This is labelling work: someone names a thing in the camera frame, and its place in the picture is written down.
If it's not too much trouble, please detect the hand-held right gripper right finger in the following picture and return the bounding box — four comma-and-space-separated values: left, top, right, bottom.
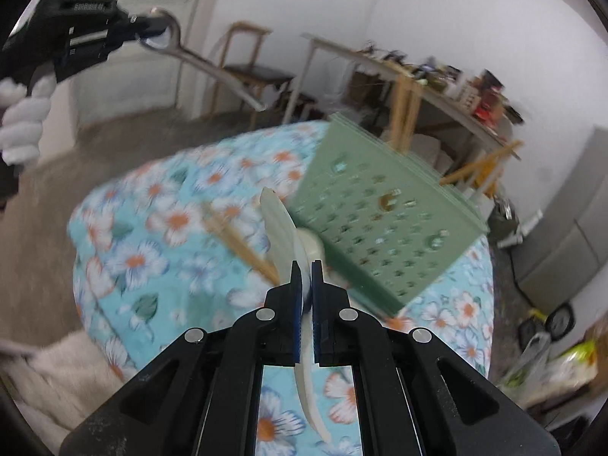
311, 260, 561, 456

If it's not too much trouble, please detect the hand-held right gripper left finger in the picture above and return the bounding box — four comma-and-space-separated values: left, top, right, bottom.
59, 262, 303, 456

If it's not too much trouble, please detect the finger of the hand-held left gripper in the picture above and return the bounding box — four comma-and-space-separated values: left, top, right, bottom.
110, 12, 167, 43

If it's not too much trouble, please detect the cream plastic scoop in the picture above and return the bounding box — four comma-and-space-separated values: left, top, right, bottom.
295, 228, 325, 271

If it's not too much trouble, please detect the white ceramic spoon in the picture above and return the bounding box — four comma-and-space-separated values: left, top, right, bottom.
260, 187, 336, 443

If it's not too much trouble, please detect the metal spoon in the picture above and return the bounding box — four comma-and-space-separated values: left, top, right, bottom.
138, 7, 268, 112

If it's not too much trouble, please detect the green plastic utensil holder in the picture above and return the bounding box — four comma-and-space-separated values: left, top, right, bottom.
287, 113, 490, 318

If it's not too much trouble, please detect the person's left hand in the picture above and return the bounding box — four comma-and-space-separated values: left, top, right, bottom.
0, 76, 57, 166

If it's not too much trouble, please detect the floral blue tablecloth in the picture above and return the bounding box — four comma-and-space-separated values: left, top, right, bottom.
66, 121, 495, 456

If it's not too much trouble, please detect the wooden chair with dark seat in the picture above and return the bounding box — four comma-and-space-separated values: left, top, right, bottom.
209, 21, 317, 127

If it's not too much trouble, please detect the grey pillow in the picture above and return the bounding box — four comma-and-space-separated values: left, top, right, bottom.
412, 134, 454, 174

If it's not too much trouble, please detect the yellow plastic bag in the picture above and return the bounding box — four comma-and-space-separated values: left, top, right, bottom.
475, 159, 504, 198

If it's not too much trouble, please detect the black round scale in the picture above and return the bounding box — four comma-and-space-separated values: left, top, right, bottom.
544, 304, 575, 342

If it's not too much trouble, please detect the white desk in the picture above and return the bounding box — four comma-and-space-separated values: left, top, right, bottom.
285, 33, 514, 153

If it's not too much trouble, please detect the beige fuzzy cloth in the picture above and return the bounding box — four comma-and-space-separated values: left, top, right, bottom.
0, 332, 125, 442

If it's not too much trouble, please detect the green yellow bag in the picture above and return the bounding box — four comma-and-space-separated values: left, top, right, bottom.
499, 337, 599, 404

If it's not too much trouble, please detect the grey refrigerator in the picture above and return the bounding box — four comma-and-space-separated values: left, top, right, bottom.
515, 126, 608, 302

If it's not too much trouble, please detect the red box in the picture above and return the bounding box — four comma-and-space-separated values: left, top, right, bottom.
475, 71, 504, 122

